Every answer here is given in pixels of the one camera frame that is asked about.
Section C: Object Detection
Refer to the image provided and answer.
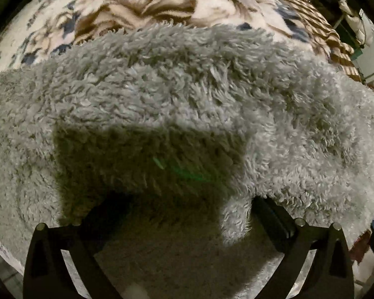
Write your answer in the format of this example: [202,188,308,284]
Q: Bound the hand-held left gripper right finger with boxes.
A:
[251,197,356,299]

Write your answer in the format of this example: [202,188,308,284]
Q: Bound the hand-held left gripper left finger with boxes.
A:
[22,198,129,299]

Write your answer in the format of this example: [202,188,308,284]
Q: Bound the grey fluffy blanket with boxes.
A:
[0,22,374,299]

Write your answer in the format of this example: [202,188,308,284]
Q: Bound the brown checkered blanket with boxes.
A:
[265,0,362,83]

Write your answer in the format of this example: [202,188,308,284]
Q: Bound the floral printed blanket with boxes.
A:
[0,0,318,78]

